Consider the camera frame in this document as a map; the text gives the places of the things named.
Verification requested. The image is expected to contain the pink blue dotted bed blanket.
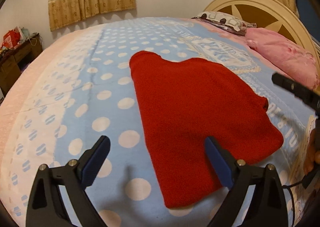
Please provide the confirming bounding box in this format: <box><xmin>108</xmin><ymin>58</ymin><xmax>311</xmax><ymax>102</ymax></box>
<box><xmin>1</xmin><ymin>18</ymin><xmax>315</xmax><ymax>226</ymax></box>

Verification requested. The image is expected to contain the cream wooden headboard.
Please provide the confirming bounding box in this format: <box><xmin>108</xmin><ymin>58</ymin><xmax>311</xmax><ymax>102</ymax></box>
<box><xmin>204</xmin><ymin>0</ymin><xmax>319</xmax><ymax>62</ymax></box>

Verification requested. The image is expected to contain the red knitted sweater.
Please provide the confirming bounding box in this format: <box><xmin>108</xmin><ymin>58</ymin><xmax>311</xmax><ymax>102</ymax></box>
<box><xmin>129</xmin><ymin>51</ymin><xmax>284</xmax><ymax>209</ymax></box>

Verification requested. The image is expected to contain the car print pillow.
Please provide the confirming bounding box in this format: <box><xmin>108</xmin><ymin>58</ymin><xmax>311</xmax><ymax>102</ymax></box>
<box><xmin>194</xmin><ymin>12</ymin><xmax>257</xmax><ymax>36</ymax></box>

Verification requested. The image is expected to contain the pink folded blanket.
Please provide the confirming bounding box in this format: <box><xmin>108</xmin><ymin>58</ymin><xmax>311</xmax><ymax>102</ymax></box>
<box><xmin>245</xmin><ymin>28</ymin><xmax>319</xmax><ymax>90</ymax></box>

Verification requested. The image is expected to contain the person's right hand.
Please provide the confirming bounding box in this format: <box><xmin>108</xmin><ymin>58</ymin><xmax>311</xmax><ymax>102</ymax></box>
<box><xmin>303</xmin><ymin>128</ymin><xmax>320</xmax><ymax>175</ymax></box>

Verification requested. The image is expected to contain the dark brown wooden desk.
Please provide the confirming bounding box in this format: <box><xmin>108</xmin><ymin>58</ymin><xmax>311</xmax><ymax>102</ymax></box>
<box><xmin>1</xmin><ymin>33</ymin><xmax>43</xmax><ymax>97</ymax></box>

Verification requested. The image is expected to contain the red gift bag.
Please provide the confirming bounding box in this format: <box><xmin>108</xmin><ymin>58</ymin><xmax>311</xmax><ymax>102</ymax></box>
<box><xmin>2</xmin><ymin>29</ymin><xmax>21</xmax><ymax>48</ymax></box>

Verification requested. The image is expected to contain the black cable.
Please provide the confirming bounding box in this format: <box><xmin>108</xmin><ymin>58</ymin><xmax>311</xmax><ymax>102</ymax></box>
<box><xmin>282</xmin><ymin>184</ymin><xmax>304</xmax><ymax>226</ymax></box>

